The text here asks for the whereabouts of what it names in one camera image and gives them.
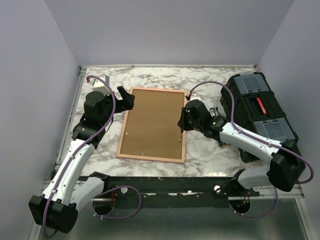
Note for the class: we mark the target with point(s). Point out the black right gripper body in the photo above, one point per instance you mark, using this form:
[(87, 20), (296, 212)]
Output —
[(191, 124)]

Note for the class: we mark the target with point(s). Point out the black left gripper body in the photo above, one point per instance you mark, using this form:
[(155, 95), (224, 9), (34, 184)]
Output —
[(109, 104)]

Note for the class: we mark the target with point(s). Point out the pink picture frame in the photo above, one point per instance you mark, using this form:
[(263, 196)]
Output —
[(150, 131)]

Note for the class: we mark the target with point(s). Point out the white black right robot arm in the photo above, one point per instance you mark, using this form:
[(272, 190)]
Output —
[(283, 165)]

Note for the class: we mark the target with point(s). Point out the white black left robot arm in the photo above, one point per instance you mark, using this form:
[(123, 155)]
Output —
[(57, 209)]

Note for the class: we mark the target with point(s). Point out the silver ratchet wrench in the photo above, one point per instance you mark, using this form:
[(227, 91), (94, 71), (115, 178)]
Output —
[(214, 111)]

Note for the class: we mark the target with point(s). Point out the black plastic toolbox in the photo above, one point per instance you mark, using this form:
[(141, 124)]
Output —
[(248, 100)]

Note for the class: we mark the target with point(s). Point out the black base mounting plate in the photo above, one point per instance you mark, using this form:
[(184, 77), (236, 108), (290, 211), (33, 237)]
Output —
[(130, 198)]

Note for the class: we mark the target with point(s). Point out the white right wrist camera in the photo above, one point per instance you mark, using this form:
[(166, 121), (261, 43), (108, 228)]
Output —
[(192, 96)]

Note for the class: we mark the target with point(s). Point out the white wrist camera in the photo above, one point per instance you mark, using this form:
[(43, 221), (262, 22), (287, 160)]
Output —
[(100, 86), (192, 96)]

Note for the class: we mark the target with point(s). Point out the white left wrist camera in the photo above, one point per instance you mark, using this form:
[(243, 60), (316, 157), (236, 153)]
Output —
[(100, 86)]

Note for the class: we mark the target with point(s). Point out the aluminium extrusion rail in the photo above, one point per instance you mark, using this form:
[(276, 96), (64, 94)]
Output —
[(277, 192)]

